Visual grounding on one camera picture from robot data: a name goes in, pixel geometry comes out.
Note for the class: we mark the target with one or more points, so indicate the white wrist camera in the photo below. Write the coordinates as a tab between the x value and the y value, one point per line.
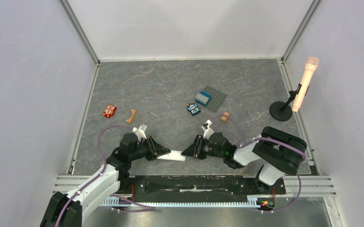
140	132
208	131

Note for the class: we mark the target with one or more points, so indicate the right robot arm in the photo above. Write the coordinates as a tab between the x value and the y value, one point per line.
282	152

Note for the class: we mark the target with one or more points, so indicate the small brown wooden block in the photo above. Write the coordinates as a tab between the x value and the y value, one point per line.
225	116

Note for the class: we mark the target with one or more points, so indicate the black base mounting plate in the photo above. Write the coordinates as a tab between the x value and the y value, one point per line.
196	188

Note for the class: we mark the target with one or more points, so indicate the grey lego brick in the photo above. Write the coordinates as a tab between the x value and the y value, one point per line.
199	101

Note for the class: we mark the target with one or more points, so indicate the grey lego baseplate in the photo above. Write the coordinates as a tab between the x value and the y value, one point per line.
216	100

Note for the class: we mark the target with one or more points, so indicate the large wooden block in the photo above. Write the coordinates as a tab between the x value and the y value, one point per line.
132	117

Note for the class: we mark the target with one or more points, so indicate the white remote control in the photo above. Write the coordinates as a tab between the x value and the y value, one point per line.
174	155

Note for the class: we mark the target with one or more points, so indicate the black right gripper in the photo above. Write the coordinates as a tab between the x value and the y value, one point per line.
197	148

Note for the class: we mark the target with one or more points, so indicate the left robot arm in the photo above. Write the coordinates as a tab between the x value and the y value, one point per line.
72	208

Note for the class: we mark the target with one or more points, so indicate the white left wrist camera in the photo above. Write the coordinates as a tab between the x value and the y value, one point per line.
140	132

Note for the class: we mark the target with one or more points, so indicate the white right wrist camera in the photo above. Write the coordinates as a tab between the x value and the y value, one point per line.
208	131

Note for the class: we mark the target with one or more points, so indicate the red owl toy block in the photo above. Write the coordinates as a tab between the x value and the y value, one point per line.
109	111

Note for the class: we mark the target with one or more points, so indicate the white cable duct strip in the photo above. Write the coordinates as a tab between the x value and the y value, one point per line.
251	202

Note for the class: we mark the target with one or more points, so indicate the blue lego brick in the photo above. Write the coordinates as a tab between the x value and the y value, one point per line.
206	94

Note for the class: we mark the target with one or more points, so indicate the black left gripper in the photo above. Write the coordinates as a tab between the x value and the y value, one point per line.
154	149

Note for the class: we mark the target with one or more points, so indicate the black microphone stand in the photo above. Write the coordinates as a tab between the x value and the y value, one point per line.
282	111

